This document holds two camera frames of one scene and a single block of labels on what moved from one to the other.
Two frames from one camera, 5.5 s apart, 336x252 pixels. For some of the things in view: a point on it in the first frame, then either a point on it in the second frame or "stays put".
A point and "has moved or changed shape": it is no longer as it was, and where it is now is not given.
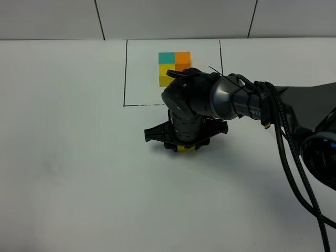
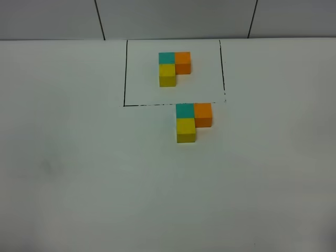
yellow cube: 181,149 has moved or changed shape
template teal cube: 166,58 stays put
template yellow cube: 165,79 stays put
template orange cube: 182,60 stays put
